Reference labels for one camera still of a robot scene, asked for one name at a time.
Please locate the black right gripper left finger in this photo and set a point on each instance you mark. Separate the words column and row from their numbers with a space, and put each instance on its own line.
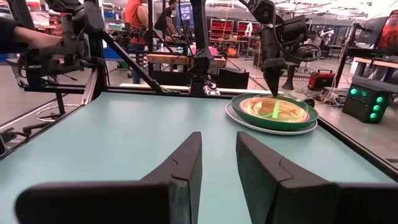
column 174, row 186

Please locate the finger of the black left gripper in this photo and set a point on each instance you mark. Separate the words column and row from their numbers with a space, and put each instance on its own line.
column 270, row 79
column 278, row 74

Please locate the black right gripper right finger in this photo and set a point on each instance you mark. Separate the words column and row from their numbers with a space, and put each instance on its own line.
column 280, row 193

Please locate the orange translucent plastic plate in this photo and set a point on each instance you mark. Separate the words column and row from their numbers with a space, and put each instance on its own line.
column 267, row 109

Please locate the dark green plastic plate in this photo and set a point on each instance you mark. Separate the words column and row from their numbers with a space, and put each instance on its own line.
column 264, row 122

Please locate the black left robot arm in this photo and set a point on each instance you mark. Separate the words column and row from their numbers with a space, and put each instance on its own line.
column 262, row 11

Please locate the black case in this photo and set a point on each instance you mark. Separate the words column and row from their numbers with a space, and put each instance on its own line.
column 233, row 79

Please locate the person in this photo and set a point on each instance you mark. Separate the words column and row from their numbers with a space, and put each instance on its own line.
column 314, row 39
column 135, row 25
column 390, row 31
column 168, row 18
column 28, row 37

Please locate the red portable power unit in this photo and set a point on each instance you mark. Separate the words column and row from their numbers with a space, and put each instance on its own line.
column 321, row 80

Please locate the white plastic plate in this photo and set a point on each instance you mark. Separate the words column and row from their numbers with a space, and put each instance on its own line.
column 280, row 132

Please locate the red storage shelf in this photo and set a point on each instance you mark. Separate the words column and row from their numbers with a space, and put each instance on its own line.
column 222, row 28

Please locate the black computer with green lights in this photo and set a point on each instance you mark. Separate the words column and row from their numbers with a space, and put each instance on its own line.
column 363, row 104

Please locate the black monitor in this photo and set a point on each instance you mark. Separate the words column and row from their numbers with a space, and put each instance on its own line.
column 371, row 31

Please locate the wooden desk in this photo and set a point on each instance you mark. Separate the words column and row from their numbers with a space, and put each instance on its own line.
column 382, row 63

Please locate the wooden workbench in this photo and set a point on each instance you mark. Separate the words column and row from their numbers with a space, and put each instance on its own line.
column 161, row 59

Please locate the blue bin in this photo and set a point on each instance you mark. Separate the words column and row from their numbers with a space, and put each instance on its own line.
column 113, row 53

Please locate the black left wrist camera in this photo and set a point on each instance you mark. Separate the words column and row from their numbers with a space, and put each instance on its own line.
column 295, row 29

